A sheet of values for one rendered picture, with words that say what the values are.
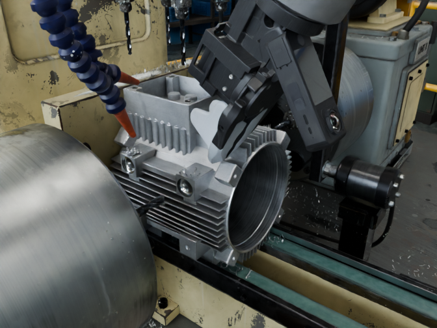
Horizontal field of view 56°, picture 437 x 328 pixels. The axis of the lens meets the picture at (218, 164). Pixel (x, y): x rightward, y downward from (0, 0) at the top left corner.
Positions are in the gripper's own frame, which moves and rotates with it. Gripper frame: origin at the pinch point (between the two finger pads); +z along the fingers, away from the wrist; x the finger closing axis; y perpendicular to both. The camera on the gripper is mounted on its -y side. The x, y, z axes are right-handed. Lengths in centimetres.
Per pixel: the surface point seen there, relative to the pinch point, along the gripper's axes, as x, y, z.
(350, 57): -40.7, 2.7, -3.7
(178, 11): -1.3, 14.2, -10.3
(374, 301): -8.8, -25.7, 7.0
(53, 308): 25.4, -3.7, -1.0
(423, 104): -334, -15, 99
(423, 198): -59, -28, 18
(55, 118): 9.1, 18.3, 6.6
